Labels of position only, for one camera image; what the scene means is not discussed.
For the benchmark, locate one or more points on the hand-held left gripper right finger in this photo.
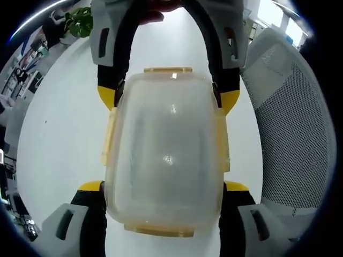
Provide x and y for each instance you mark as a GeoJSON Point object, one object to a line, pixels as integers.
{"type": "Point", "coordinates": [268, 230]}

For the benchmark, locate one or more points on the green potted plant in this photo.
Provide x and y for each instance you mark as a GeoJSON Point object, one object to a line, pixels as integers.
{"type": "Point", "coordinates": [79, 24]}

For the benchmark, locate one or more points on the grey mesh office chair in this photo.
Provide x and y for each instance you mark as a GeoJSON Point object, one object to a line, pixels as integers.
{"type": "Point", "coordinates": [289, 134]}

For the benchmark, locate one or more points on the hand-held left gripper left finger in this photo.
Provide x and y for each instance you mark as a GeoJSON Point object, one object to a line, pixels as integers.
{"type": "Point", "coordinates": [67, 227]}

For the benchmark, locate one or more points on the clear container with yellow buckles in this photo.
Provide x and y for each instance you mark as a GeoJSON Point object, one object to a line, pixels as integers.
{"type": "Point", "coordinates": [166, 150]}

